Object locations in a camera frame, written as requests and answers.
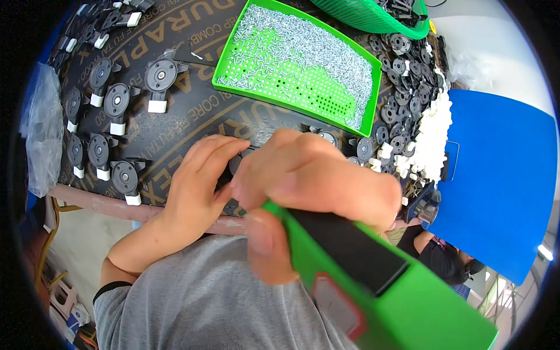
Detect person's right hand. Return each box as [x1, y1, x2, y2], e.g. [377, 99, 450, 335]
[230, 128, 403, 286]

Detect person's left hand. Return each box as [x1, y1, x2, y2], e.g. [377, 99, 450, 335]
[167, 133, 251, 237]

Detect black disc part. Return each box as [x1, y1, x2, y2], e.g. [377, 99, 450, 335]
[310, 126, 340, 148]
[349, 136, 375, 163]
[228, 146, 260, 176]

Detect green electric screwdriver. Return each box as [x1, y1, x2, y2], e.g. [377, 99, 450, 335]
[262, 199, 500, 350]

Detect green perforated tray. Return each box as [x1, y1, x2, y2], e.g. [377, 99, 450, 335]
[212, 0, 384, 138]

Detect person's body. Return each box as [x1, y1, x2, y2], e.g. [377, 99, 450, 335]
[93, 234, 365, 350]

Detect dark box with metal fitting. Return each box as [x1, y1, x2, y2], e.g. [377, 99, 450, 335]
[399, 180, 442, 226]

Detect laid-out black assemblies with clips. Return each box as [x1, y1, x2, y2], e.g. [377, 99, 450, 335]
[63, 57, 190, 207]

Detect pile of loose black discs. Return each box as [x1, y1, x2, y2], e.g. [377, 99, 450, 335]
[367, 33, 451, 176]

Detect pile of white plastic clips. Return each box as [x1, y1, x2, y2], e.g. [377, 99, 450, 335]
[370, 66, 454, 184]

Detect heap of small silver screws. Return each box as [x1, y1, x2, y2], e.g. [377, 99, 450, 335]
[216, 4, 378, 131]

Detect clear plastic bag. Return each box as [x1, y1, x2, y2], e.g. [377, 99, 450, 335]
[19, 61, 65, 198]

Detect green mesh basket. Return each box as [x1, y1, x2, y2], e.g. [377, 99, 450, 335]
[310, 0, 431, 40]

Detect plastic stools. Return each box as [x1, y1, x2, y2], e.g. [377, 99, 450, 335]
[47, 271, 93, 344]

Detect blue plastic board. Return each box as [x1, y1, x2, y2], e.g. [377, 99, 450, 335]
[425, 89, 559, 287]

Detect crumpled clear plastic sheet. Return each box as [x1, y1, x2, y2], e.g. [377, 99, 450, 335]
[446, 46, 493, 90]

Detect heap of finished black assemblies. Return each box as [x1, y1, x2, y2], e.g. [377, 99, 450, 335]
[49, 0, 156, 73]

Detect metal table frame rail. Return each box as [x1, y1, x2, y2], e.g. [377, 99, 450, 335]
[47, 183, 246, 236]

